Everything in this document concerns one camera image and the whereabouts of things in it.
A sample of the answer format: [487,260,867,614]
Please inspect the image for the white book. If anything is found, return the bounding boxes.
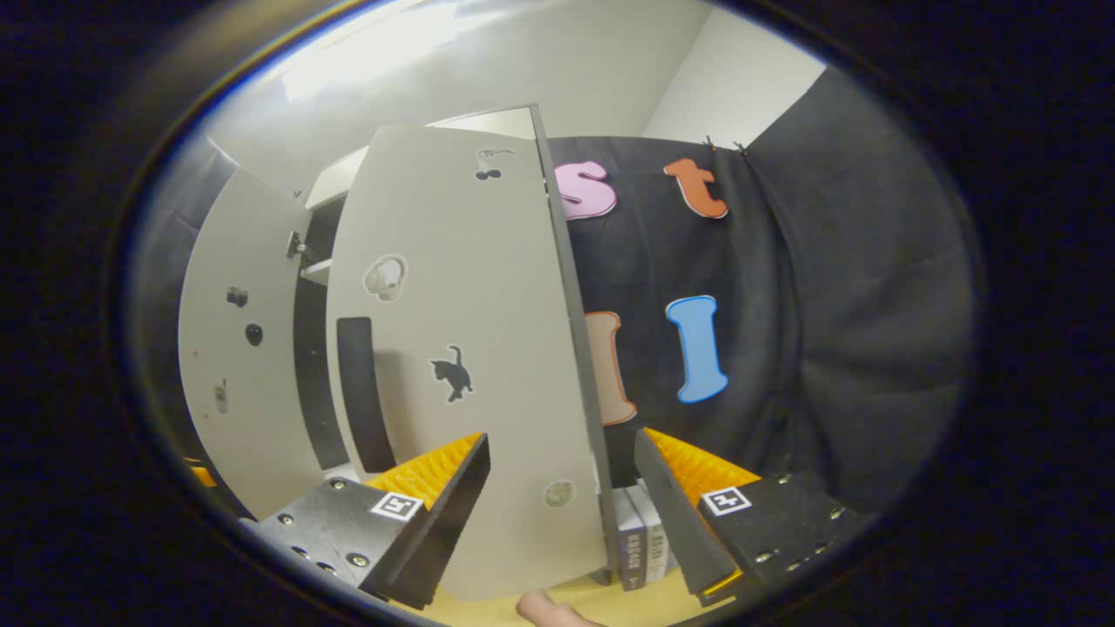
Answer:
[627,479,676,583]

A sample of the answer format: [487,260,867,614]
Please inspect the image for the grey cabinet drawer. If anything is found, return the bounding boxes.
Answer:
[305,104,537,210]

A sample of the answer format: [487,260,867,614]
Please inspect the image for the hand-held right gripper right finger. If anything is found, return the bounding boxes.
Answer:
[633,427,863,608]

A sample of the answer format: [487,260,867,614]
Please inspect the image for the grey book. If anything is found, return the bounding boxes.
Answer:
[612,488,650,591]

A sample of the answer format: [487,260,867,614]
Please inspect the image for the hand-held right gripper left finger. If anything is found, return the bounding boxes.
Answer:
[240,433,491,610]

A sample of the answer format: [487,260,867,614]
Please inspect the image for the grey shoe cabinet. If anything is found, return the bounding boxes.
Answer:
[292,104,621,586]

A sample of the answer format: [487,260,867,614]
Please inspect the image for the grey shoe cabinet door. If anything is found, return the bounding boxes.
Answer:
[327,125,611,603]
[179,165,349,521]

